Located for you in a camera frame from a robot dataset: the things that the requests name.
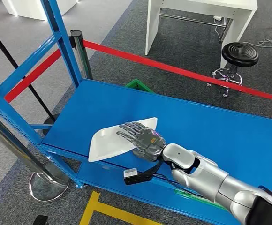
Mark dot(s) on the green plastic crate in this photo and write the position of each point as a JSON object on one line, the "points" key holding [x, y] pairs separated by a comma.
{"points": [[196, 198], [138, 84]]}

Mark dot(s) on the black round stool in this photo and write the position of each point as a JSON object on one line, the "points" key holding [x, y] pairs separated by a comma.
{"points": [[240, 54]]}

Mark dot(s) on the white power strip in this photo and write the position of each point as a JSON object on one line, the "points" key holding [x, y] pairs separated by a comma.
{"points": [[217, 18]]}

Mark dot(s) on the white curved plastic part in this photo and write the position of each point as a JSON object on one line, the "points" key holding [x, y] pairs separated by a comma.
{"points": [[103, 143]]}

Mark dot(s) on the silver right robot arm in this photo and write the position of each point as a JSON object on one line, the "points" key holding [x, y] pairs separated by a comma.
{"points": [[208, 180]]}

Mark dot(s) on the blue metal shelf rack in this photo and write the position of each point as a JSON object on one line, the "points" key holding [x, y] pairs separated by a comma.
{"points": [[173, 124]]}

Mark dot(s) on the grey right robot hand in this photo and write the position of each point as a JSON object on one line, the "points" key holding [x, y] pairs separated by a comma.
{"points": [[147, 144]]}

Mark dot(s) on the red barrier belt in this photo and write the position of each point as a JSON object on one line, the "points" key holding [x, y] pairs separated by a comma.
{"points": [[32, 76], [173, 69]]}

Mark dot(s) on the white desk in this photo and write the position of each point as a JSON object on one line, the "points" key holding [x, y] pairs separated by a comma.
{"points": [[154, 24]]}

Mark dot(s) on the white cabinet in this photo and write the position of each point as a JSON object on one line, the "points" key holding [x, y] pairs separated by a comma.
{"points": [[32, 9]]}

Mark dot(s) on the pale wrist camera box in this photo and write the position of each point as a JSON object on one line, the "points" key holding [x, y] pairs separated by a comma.
{"points": [[130, 173]]}

